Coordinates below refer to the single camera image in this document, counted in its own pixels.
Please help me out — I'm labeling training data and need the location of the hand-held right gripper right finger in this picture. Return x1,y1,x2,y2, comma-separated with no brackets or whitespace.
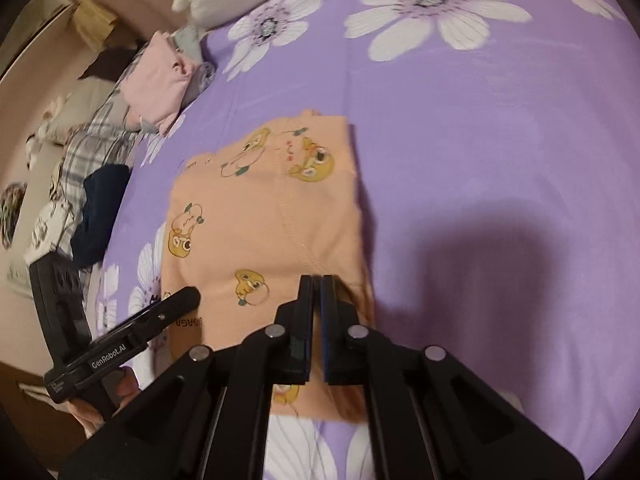
320,276,585,480

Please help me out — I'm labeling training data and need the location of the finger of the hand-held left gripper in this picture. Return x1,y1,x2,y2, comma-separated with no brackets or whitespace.
131,287,202,336

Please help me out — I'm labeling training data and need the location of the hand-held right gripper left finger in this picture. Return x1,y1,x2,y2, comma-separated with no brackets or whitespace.
62,276,313,480

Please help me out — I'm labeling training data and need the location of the orange printed shirt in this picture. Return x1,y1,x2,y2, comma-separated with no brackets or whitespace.
160,108,376,423

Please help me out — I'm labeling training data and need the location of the person's left hand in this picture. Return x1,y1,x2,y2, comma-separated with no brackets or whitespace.
69,367,143,436

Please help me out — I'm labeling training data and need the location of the white crumpled garment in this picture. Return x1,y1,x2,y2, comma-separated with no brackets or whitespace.
25,199,77,267

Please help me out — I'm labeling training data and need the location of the green patterned cushion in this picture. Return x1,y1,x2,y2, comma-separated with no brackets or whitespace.
0,182,29,249

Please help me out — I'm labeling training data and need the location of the navy blue garment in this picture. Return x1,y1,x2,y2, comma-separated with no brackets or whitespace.
70,164,132,269

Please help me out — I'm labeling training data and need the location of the grey plaid cloth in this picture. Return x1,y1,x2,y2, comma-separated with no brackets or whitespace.
60,42,151,196

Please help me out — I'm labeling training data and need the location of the purple floral blanket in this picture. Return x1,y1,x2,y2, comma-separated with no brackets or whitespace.
92,0,636,480

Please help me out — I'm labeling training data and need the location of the pink folded garment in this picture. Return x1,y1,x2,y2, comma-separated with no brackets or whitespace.
122,31,201,134

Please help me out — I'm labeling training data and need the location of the grey folded garment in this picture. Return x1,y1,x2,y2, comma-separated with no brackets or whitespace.
172,25,217,97

